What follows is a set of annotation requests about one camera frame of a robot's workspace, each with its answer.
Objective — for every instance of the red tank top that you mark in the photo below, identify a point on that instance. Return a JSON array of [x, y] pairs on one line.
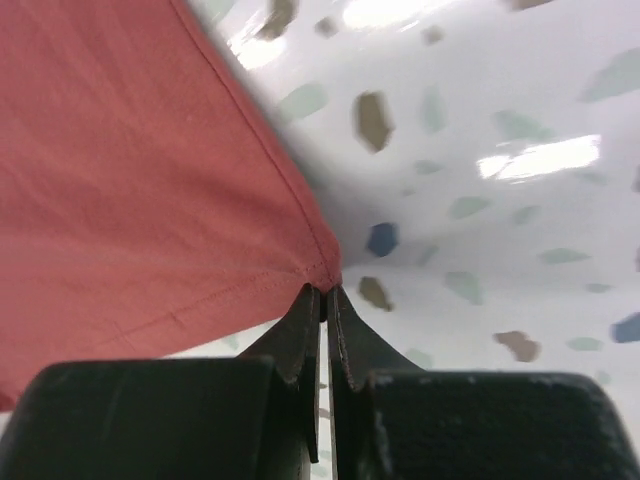
[[147, 206]]

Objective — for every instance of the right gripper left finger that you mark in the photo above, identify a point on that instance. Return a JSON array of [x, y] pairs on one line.
[[293, 344]]

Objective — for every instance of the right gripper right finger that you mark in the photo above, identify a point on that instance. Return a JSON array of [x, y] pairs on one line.
[[355, 350]]

